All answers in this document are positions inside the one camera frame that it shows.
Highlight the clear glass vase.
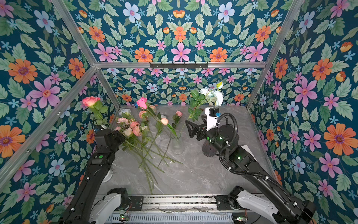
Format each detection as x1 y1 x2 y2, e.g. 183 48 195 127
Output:
170 133 185 155

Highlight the large pink peony bunch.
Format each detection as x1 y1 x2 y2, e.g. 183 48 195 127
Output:
115 109 179 193

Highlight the white flower spray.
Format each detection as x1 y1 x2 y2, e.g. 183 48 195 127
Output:
187 82 223 122

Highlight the coral pink rose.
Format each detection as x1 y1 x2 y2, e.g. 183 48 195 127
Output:
81 96 109 129

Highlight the hot pink rose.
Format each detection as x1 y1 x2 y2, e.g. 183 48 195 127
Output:
136 97 172 127

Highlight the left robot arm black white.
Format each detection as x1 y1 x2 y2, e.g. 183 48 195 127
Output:
58 129 130 224

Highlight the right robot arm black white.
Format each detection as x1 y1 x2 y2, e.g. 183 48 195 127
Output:
186 119 316 224

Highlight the purple ribbed glass vase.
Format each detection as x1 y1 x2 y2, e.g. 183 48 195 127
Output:
202 141 222 157

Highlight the small pink rose stem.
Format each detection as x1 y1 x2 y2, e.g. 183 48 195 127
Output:
172 111 183 129

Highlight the small white dial clock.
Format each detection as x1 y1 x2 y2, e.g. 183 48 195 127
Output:
102 169 113 183

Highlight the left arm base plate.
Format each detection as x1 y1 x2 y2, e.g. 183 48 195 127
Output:
123 196 144 211

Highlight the aluminium front rail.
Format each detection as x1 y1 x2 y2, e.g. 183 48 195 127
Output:
92 194 294 214

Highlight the metal hook rail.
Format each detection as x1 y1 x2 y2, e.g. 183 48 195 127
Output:
149 62 209 69

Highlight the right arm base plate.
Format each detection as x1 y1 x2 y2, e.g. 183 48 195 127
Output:
213 186 249 211

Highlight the white vented cable duct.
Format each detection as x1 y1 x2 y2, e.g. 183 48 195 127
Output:
105 213 234 224

